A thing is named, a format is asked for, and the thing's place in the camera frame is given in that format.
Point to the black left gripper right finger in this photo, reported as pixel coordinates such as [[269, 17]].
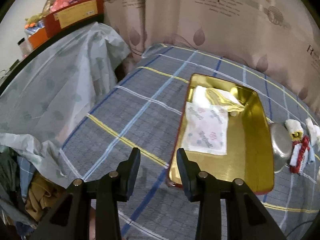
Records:
[[197, 185]]

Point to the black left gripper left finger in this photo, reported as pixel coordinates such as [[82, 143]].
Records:
[[119, 184]]

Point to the floral printed tissue pack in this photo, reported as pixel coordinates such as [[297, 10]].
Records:
[[206, 129]]

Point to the red white ruffled cloth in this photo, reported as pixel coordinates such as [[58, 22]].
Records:
[[300, 155]]

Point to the white plush with yellow tip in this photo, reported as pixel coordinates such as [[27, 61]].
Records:
[[295, 129]]

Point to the light blue towel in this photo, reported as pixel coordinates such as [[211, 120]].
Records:
[[311, 155]]

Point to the gold rectangular tray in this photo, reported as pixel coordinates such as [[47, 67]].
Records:
[[249, 153]]

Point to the brown cloth pile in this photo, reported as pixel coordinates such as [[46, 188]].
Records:
[[42, 195]]

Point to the grey plaid tablecloth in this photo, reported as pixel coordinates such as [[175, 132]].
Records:
[[144, 111]]

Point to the white folded towel in tray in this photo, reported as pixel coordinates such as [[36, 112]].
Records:
[[199, 96]]

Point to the yellow striped folded cloth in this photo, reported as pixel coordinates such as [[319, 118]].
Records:
[[224, 99]]

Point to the steel bowl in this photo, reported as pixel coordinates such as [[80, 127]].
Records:
[[281, 146]]

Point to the white green patterned cover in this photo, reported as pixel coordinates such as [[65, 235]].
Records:
[[53, 92]]

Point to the white folded cloth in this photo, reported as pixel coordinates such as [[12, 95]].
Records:
[[313, 131]]

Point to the orange box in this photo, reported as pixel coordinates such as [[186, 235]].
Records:
[[38, 38]]

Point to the red yellow cardboard box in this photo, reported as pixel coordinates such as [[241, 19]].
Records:
[[69, 16]]

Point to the beige leaf print curtain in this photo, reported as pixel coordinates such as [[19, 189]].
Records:
[[277, 37]]

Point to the red plastic bag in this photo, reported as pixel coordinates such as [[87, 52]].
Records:
[[59, 4]]

